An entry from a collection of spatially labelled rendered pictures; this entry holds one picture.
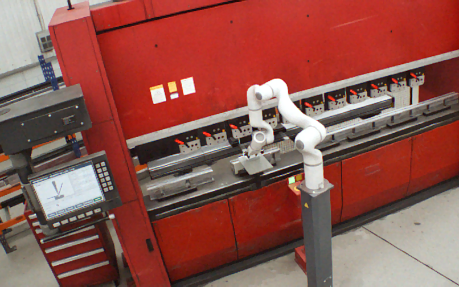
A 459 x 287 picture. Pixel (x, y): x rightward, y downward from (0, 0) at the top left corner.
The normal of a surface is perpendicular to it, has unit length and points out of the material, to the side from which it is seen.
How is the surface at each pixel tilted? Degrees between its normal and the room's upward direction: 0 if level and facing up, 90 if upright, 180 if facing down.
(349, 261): 0
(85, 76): 90
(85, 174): 90
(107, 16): 90
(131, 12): 90
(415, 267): 0
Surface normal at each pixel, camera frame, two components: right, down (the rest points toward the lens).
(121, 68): 0.31, 0.40
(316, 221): -0.21, 0.48
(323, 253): 0.53, 0.32
